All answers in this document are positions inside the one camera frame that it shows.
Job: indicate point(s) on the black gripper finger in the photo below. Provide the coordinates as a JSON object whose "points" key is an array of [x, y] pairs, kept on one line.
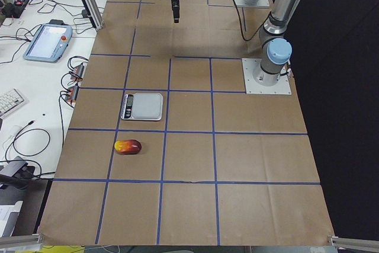
{"points": [[175, 10]]}

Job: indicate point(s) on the red yellow mango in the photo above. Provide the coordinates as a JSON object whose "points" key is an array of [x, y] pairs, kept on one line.
{"points": [[127, 147]]}

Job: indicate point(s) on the silver digital kitchen scale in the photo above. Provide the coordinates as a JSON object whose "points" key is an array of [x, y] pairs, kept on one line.
{"points": [[142, 106]]}

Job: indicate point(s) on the upper orange adapter box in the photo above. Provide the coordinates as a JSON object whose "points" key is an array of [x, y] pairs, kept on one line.
{"points": [[77, 73]]}

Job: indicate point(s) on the orange adapter box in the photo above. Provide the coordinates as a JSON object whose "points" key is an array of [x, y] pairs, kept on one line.
{"points": [[77, 73], [72, 94]]}

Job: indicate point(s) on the blue teach pendant tablet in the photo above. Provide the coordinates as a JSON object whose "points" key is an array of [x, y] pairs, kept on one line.
{"points": [[49, 43]]}

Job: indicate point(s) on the lower orange adapter box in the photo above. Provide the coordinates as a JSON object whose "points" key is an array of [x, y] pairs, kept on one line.
{"points": [[72, 94]]}

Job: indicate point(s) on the black electronics board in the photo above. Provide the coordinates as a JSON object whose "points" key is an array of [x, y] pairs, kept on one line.
{"points": [[15, 9]]}

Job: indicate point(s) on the white keyboard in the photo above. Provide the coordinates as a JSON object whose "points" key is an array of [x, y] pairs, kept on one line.
{"points": [[11, 101]]}

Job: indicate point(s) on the grey laptop hub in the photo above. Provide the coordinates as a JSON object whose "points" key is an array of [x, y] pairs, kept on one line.
{"points": [[16, 170]]}

